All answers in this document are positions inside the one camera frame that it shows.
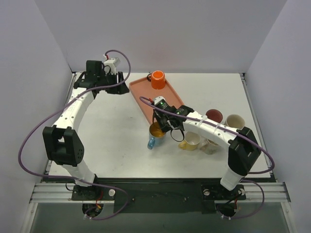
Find blue patterned ceramic mug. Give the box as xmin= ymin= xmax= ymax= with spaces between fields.
xmin=147 ymin=122 xmax=166 ymax=150

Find yellow ceramic mug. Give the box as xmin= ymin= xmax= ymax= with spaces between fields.
xmin=178 ymin=132 xmax=201 ymax=151

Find orange mug black handle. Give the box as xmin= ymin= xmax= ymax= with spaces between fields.
xmin=146 ymin=70 xmax=166 ymax=90

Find pink floral ceramic mug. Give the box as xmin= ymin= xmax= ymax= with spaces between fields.
xmin=206 ymin=109 xmax=223 ymax=123

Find beige mug orange floral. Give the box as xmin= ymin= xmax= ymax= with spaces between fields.
xmin=198 ymin=137 xmax=220 ymax=155

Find beige mug blue floral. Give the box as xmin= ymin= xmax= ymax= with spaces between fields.
xmin=225 ymin=114 xmax=245 ymax=129

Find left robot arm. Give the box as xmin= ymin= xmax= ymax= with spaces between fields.
xmin=42 ymin=58 xmax=129 ymax=200

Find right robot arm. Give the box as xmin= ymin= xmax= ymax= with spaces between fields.
xmin=152 ymin=96 xmax=261 ymax=199

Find salmon pink plastic tray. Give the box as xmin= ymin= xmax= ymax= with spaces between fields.
xmin=128 ymin=77 xmax=187 ymax=124

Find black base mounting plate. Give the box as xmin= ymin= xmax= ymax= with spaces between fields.
xmin=71 ymin=178 xmax=246 ymax=214

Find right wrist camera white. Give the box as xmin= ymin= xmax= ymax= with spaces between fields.
xmin=154 ymin=96 xmax=165 ymax=105

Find aluminium frame rail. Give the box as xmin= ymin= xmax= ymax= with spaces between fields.
xmin=30 ymin=183 xmax=291 ymax=203

